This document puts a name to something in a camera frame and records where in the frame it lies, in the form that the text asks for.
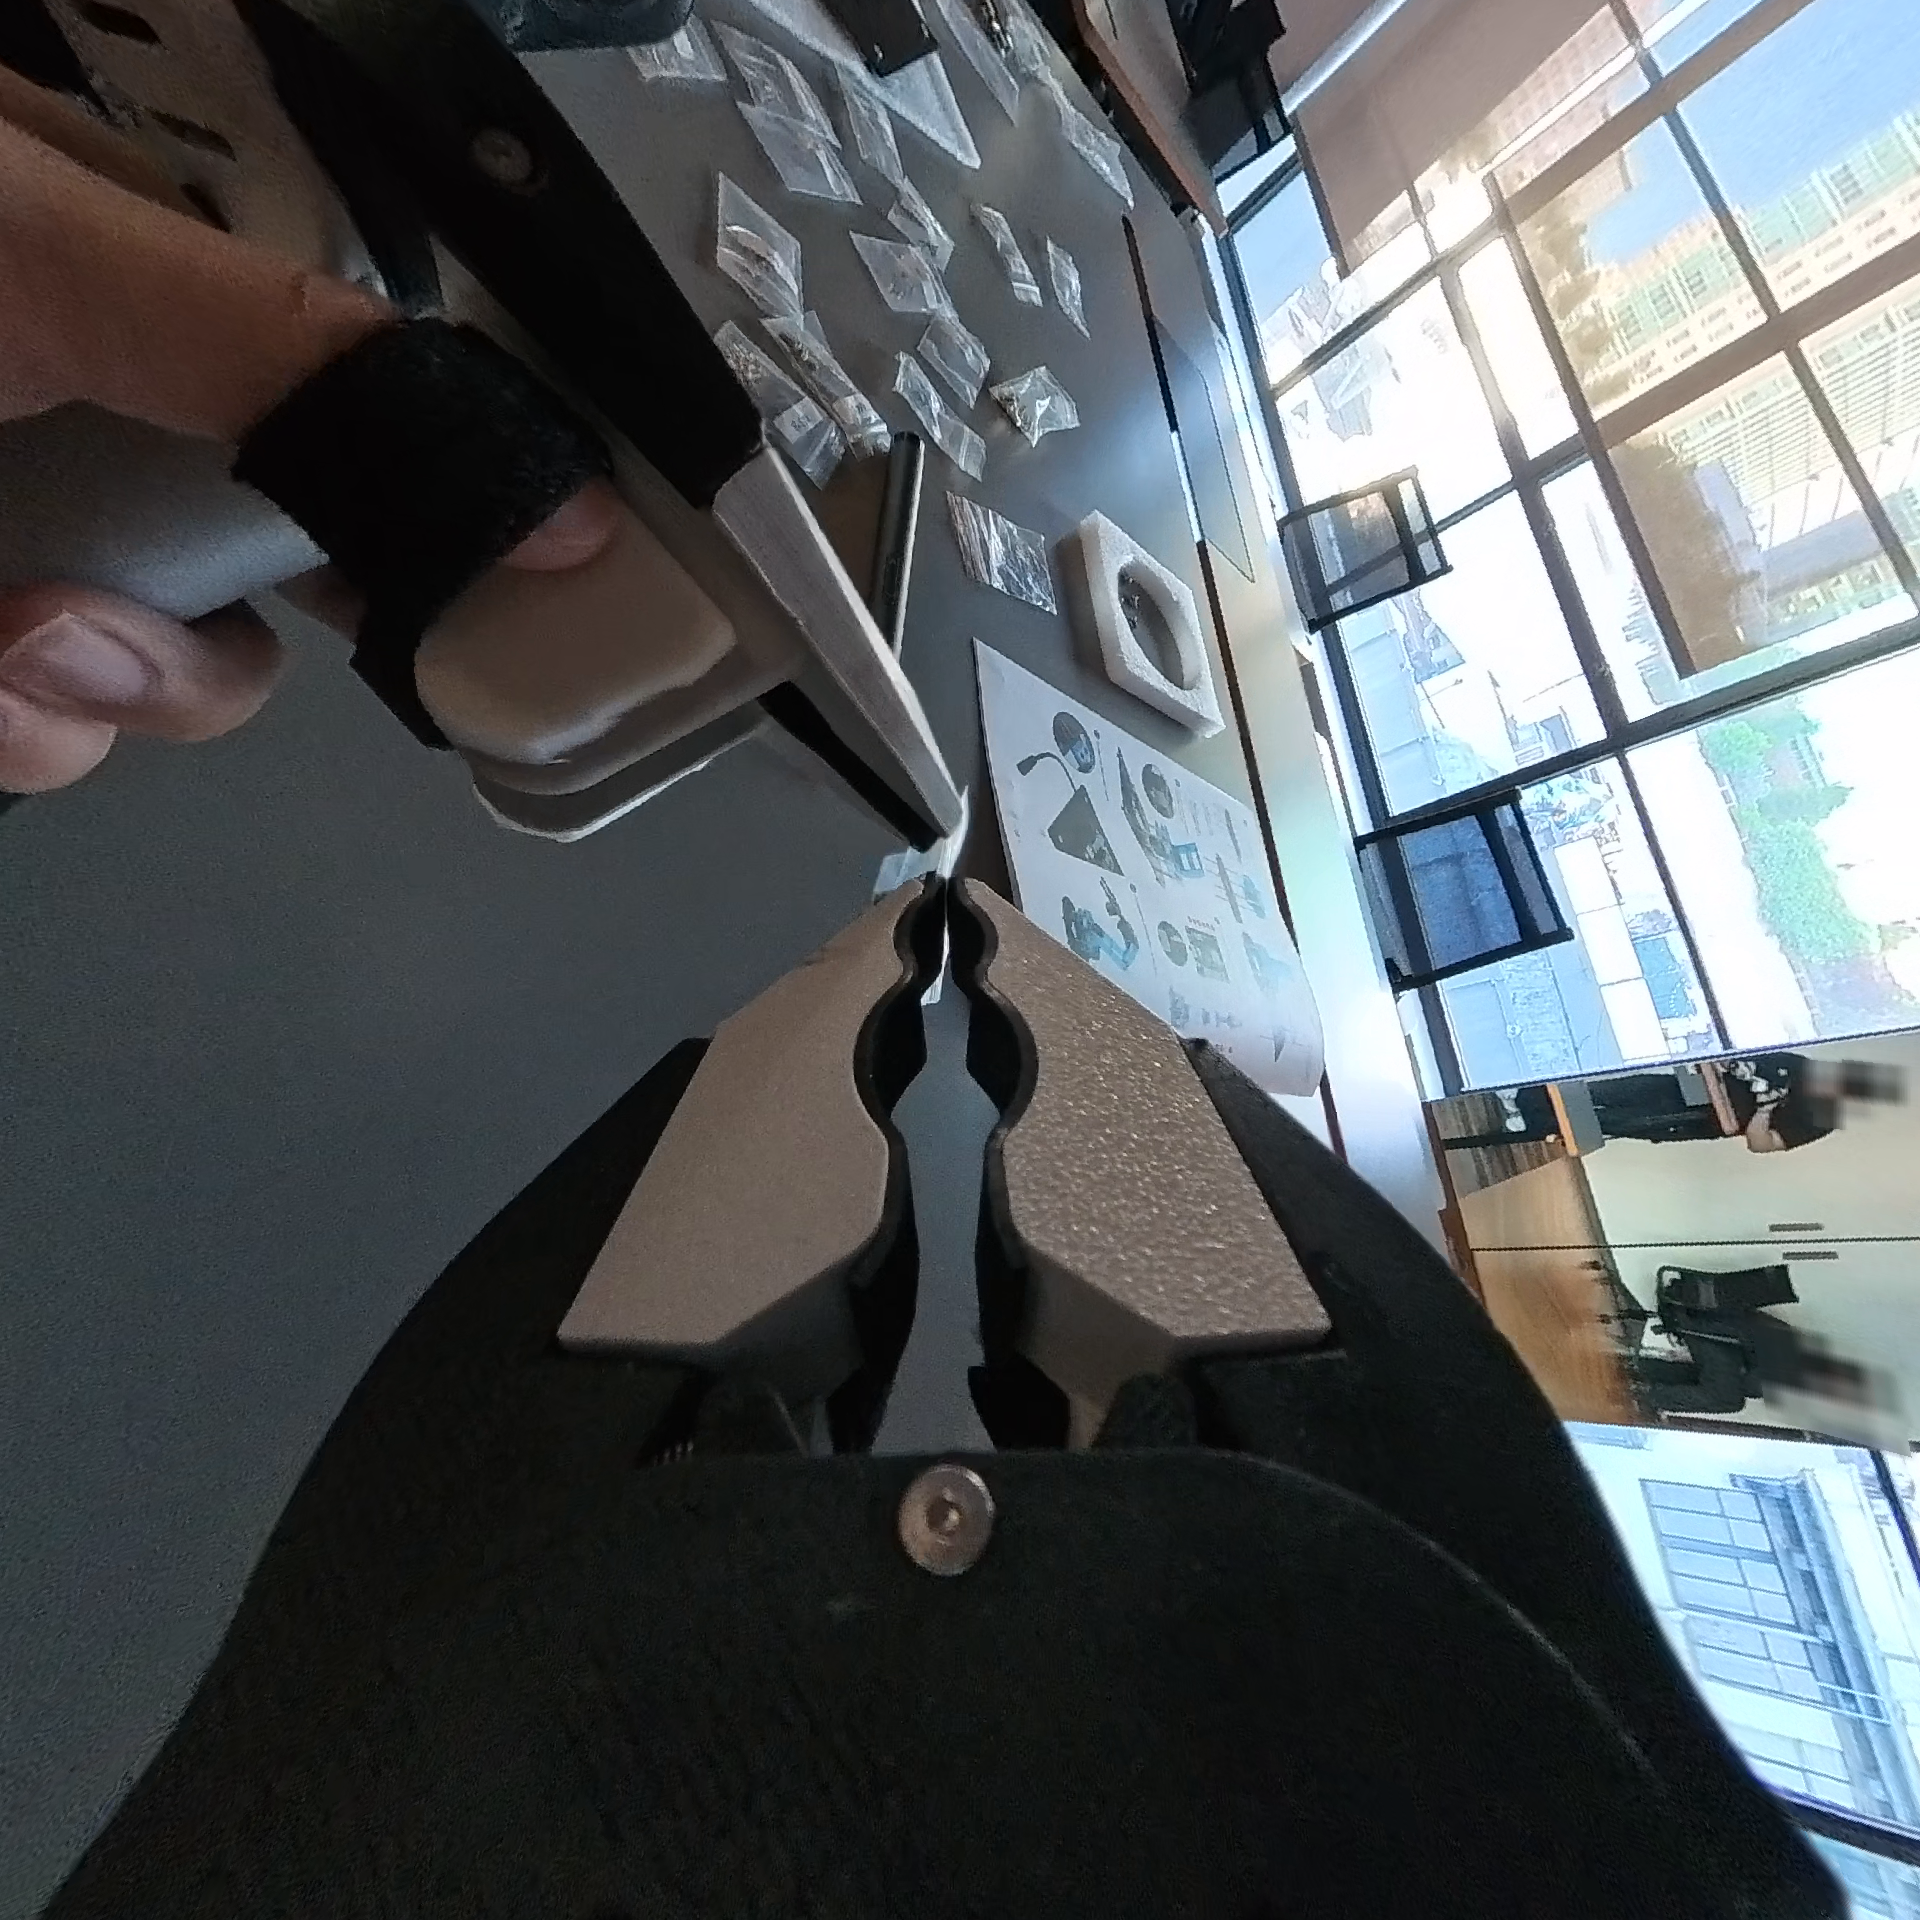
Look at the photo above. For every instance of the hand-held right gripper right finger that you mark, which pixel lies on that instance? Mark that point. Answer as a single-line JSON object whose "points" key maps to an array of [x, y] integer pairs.
{"points": [[1155, 1201]]}

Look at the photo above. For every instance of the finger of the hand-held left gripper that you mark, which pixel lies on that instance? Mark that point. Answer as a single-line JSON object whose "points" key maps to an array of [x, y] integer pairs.
{"points": [[839, 781], [833, 645]]}

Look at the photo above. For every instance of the group of small clear bags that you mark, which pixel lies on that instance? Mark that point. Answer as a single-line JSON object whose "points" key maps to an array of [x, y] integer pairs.
{"points": [[901, 224]]}

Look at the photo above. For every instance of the clear bag with red strip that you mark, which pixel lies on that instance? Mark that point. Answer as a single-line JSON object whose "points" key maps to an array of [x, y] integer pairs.
{"points": [[1003, 552]]}

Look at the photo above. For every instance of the clear bag of black spacers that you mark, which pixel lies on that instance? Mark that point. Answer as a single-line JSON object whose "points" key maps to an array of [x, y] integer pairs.
{"points": [[945, 854]]}

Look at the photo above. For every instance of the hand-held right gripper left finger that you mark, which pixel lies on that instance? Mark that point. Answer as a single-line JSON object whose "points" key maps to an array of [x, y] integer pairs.
{"points": [[750, 1201]]}

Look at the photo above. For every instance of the large glazed window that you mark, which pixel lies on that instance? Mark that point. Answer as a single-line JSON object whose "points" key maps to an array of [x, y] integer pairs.
{"points": [[1725, 523], [1771, 1620]]}

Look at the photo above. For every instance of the black swivel office chair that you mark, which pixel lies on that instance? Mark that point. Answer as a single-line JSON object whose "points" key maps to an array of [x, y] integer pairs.
{"points": [[1725, 1334]]}

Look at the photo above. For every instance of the printed instruction booklet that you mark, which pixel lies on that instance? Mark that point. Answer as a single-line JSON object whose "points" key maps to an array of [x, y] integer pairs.
{"points": [[1155, 900]]}

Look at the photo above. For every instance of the black mesh office chair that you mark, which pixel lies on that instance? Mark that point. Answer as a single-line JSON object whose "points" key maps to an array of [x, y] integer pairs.
{"points": [[1366, 547], [1463, 891]]}

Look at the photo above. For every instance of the dark grey desk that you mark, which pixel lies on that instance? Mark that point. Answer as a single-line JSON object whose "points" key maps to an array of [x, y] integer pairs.
{"points": [[301, 1049]]}

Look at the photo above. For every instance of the person's left hand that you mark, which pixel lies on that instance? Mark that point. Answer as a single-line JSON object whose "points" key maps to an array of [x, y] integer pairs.
{"points": [[136, 299]]}

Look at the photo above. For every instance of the black electric screwdriver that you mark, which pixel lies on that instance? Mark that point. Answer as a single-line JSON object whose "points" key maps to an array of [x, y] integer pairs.
{"points": [[901, 523]]}

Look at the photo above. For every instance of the beige roller blind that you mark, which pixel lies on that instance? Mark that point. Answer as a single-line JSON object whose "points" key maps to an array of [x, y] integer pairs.
{"points": [[1440, 105]]}

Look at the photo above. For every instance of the white foam square with hole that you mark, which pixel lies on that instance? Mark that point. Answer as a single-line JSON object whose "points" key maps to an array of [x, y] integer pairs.
{"points": [[1184, 674]]}

